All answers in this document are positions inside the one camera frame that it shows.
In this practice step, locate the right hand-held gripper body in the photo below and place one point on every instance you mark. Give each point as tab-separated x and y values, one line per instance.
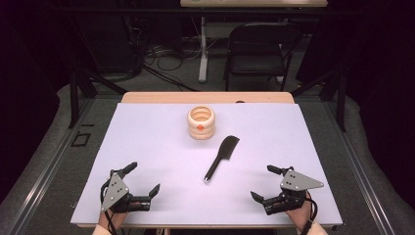
295	182

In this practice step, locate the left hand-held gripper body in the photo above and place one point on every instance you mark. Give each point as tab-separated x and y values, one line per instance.
115	192

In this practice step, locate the cream ringed cup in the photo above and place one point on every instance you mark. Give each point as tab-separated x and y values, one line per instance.
201	123

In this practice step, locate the person's left hand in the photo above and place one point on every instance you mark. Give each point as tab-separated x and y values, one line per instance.
113	218

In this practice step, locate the person's right hand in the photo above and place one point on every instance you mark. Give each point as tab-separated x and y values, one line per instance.
302	215

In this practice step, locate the black folding chair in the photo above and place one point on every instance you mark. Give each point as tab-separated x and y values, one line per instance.
256	55

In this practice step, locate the white desk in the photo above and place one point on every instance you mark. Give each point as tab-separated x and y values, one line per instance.
203	58

